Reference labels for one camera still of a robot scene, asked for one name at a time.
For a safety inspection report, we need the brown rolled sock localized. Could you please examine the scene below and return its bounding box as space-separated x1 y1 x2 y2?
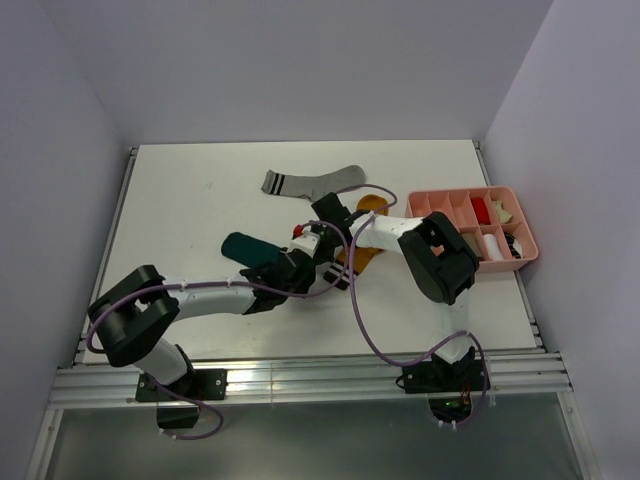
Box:
461 232 484 261

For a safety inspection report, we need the red rolled sock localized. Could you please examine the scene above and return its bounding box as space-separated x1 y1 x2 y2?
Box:
470 197 491 225

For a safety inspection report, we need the beige rolled sock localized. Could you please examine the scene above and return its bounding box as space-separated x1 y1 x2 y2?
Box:
492 200 514 225

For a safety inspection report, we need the mustard yellow striped sock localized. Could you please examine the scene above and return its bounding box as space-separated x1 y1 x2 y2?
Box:
322 194 387 291

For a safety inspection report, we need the white rolled sock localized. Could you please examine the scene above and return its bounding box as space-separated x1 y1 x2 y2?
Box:
483 234 504 261

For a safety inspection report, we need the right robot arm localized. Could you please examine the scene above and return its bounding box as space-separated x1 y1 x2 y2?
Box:
312 193 480 390

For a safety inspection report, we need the dark green reindeer sock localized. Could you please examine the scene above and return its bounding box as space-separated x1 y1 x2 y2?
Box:
221 232 285 268

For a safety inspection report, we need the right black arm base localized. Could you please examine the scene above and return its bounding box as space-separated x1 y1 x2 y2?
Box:
395 350 491 431

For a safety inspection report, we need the black white striped sock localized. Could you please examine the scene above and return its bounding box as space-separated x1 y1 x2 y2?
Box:
504 232 523 259

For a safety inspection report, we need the pink divided organizer tray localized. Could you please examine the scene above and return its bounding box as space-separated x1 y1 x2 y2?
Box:
406 186 539 273

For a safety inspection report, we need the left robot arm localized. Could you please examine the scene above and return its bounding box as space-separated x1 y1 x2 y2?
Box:
86 249 316 399

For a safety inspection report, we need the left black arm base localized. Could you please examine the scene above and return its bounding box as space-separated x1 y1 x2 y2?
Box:
134 369 227 440

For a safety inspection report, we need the grey striped sock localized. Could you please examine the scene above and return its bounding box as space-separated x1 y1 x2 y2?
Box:
261 165 366 202

